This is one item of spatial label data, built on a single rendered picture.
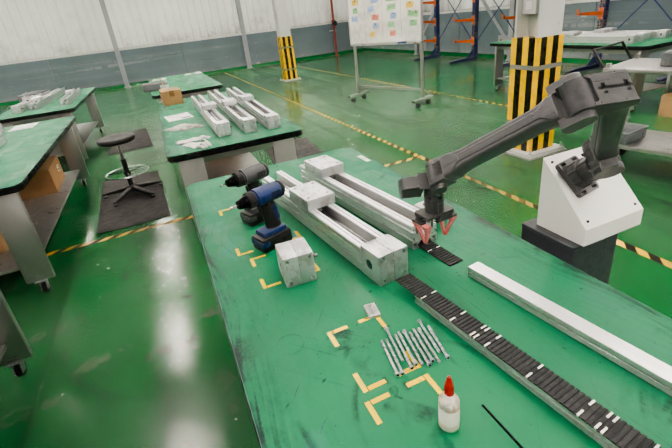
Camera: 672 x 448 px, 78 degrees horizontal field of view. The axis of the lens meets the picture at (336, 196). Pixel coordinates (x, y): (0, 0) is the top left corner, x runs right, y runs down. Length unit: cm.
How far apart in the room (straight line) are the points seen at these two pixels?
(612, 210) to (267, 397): 112
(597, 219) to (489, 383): 69
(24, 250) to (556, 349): 298
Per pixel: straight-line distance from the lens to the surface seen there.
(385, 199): 150
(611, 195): 153
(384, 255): 114
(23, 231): 323
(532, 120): 101
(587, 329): 108
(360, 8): 743
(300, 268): 121
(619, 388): 102
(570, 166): 143
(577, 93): 99
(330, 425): 89
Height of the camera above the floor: 148
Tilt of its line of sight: 24 degrees down
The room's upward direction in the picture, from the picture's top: 7 degrees counter-clockwise
